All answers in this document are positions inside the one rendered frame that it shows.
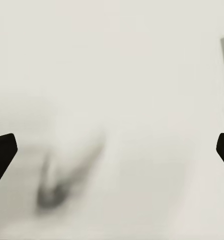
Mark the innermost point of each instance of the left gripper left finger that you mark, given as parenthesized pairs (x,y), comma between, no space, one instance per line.
(8,150)

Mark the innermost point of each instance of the bed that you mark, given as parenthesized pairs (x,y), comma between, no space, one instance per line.
(116,107)

